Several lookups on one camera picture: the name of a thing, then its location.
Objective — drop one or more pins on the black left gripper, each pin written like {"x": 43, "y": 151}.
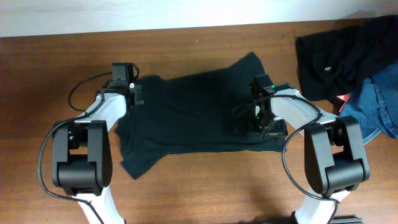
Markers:
{"x": 137, "y": 94}

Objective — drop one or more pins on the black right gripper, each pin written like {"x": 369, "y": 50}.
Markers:
{"x": 280, "y": 130}

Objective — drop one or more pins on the dark green cloth garment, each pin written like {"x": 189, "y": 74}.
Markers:
{"x": 194, "y": 113}

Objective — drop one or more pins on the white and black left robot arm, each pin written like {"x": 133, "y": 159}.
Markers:
{"x": 81, "y": 155}

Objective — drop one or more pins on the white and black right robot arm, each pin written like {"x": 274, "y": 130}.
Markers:
{"x": 335, "y": 159}

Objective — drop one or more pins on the blue denim jeans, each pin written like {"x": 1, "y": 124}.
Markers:
{"x": 374, "y": 105}

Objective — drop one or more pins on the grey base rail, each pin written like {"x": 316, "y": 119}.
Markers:
{"x": 347, "y": 220}

